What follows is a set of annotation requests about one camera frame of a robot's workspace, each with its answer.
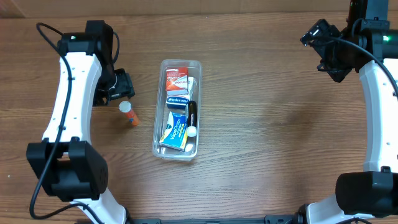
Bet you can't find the dark bottle white cap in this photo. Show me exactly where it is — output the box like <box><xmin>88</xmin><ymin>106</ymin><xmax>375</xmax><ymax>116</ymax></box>
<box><xmin>186</xmin><ymin>101</ymin><xmax>198</xmax><ymax>138</ymax></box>

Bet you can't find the orange bottle white cap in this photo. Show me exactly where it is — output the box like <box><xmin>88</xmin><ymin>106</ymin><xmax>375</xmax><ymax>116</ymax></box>
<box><xmin>119</xmin><ymin>101</ymin><xmax>139</xmax><ymax>126</ymax></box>

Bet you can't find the white and blue medicine box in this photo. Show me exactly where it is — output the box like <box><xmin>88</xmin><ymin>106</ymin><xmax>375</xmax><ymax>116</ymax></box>
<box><xmin>166</xmin><ymin>77</ymin><xmax>197</xmax><ymax>110</ymax></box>

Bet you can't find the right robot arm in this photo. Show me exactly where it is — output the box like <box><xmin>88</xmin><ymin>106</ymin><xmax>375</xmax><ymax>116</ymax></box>
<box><xmin>291</xmin><ymin>0</ymin><xmax>397</xmax><ymax>223</ymax></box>

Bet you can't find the clear plastic container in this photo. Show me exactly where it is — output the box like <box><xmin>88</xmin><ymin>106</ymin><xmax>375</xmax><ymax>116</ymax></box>
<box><xmin>152</xmin><ymin>59</ymin><xmax>202</xmax><ymax>161</ymax></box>

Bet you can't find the red medicine box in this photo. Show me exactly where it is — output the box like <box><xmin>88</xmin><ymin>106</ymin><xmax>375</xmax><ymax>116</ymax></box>
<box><xmin>165</xmin><ymin>67</ymin><xmax>188</xmax><ymax>95</ymax></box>

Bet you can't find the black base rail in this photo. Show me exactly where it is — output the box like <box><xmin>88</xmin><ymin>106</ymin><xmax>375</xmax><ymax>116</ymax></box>
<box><xmin>127</xmin><ymin>215</ymin><xmax>294</xmax><ymax>224</ymax></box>

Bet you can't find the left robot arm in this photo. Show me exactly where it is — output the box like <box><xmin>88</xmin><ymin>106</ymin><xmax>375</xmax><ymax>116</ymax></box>
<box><xmin>26</xmin><ymin>20</ymin><xmax>135</xmax><ymax>223</ymax></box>

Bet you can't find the blue VapoDrops box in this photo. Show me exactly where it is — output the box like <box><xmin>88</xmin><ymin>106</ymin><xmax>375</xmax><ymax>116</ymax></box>
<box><xmin>159</xmin><ymin>112</ymin><xmax>187</xmax><ymax>151</ymax></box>

